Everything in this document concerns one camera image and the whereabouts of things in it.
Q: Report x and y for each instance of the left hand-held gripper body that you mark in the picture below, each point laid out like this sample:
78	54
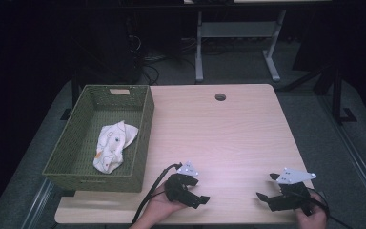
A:
177	187

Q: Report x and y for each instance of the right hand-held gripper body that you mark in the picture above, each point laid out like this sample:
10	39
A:
294	191

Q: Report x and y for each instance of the white patterned cloth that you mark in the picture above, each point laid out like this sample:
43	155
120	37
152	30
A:
112	149

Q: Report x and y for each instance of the green woven basket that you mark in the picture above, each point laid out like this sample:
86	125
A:
76	149

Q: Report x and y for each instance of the person's left hand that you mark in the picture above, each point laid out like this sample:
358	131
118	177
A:
158	206

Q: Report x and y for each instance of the person's right hand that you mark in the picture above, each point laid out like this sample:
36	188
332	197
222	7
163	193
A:
311	219

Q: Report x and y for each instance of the black metal stand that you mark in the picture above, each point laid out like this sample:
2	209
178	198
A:
338	92

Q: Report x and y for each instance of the metal floor rail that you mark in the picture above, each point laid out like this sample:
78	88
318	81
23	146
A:
36	206
355	152

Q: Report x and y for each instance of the grey metal desk frame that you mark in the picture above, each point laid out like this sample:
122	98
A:
235	30

